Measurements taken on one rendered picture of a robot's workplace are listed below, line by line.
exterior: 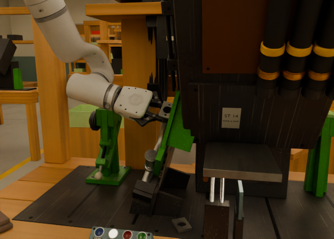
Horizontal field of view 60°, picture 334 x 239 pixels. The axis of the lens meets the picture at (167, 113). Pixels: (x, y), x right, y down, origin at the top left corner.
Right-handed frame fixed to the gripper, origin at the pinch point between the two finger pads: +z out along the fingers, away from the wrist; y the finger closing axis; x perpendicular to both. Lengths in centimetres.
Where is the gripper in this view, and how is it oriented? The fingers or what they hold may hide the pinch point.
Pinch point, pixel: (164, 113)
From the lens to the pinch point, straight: 89.8
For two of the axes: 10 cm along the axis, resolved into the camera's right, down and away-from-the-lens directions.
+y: 3.0, -8.0, 5.1
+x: -0.6, 5.2, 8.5
